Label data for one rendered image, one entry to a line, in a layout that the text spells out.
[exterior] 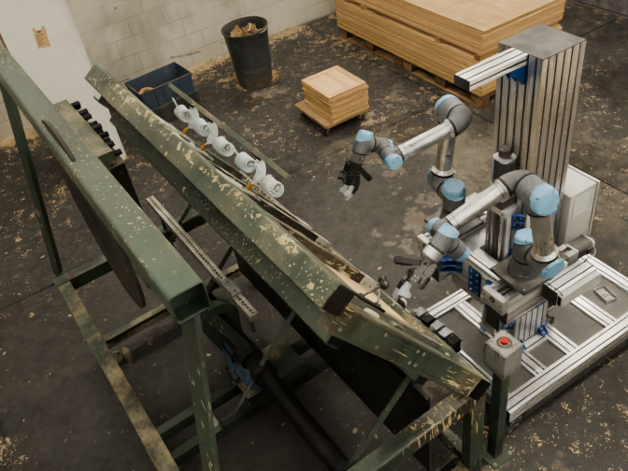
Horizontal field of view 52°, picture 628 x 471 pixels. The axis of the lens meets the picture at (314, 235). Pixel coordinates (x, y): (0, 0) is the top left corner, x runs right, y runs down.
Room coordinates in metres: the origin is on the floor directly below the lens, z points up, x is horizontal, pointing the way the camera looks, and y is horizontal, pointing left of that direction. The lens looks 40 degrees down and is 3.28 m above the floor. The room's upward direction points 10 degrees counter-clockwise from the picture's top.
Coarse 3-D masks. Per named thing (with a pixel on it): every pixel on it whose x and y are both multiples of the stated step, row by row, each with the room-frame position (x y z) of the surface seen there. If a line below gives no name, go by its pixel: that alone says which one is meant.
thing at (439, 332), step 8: (400, 304) 2.31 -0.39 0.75; (424, 312) 2.21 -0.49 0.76; (424, 320) 2.16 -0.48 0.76; (432, 320) 2.15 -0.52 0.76; (440, 328) 2.10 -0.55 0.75; (440, 336) 2.05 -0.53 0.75; (448, 336) 2.04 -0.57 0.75; (456, 336) 2.02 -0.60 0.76; (448, 344) 2.00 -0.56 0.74; (456, 344) 1.98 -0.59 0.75
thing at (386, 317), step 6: (354, 300) 1.67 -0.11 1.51; (360, 300) 1.69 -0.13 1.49; (360, 306) 1.68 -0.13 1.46; (366, 306) 1.70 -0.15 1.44; (378, 312) 1.72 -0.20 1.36; (378, 318) 1.72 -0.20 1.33; (384, 318) 1.73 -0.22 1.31; (390, 318) 1.75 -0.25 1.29; (396, 318) 1.82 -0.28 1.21; (402, 324) 1.78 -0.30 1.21; (408, 330) 1.79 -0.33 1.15; (414, 330) 1.81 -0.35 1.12; (414, 336) 1.80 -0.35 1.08; (420, 336) 1.82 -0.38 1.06; (426, 336) 1.84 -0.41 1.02; (426, 342) 1.84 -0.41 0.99; (432, 342) 1.85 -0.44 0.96
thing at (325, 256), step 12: (264, 168) 2.12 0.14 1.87; (228, 180) 2.00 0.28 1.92; (288, 228) 2.12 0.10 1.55; (300, 240) 2.14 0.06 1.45; (312, 252) 2.16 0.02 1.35; (324, 252) 2.19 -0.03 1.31; (336, 264) 2.22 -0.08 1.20; (348, 264) 2.24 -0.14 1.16; (360, 276) 2.27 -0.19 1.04; (372, 288) 2.30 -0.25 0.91
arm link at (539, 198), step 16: (528, 176) 2.02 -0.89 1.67; (528, 192) 1.95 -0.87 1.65; (544, 192) 1.91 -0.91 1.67; (528, 208) 1.94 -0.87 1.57; (544, 208) 1.90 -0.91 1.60; (544, 224) 1.93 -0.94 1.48; (544, 240) 1.94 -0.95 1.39; (528, 256) 2.03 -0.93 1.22; (544, 256) 1.94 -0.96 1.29; (544, 272) 1.92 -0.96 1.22; (560, 272) 1.94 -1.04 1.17
